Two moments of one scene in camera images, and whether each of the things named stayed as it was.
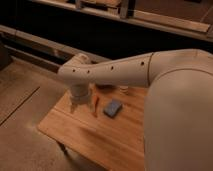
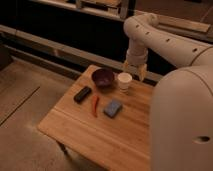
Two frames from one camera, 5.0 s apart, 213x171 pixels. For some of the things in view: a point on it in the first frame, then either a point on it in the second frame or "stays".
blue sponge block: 112,108 stays
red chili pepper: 95,100 stays
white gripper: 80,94 to 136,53
